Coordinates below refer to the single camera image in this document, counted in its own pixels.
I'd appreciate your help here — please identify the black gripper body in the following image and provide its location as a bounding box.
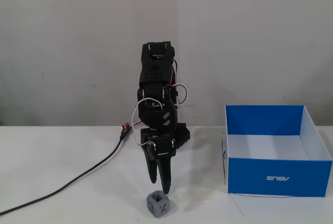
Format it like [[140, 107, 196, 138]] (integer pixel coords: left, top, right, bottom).
[[140, 129, 178, 157]]

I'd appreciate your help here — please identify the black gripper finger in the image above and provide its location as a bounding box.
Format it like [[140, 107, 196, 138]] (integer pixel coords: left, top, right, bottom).
[[156, 155, 174, 195], [142, 143, 158, 184]]

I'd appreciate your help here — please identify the gray cube block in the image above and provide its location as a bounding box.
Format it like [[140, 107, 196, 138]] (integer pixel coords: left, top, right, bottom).
[[146, 190, 170, 220]]

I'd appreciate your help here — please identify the blue and white cardboard box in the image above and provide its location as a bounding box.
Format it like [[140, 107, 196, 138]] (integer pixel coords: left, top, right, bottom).
[[224, 105, 333, 198]]

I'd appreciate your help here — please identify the white gripper servo wire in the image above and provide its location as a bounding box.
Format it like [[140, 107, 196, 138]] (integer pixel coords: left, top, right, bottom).
[[131, 98, 165, 147]]

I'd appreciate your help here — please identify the red and white servo wire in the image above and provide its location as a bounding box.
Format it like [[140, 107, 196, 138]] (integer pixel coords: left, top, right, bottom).
[[166, 59, 191, 108]]

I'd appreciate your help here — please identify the black power cable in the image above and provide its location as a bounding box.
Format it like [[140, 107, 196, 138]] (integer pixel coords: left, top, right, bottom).
[[0, 129, 129, 216]]

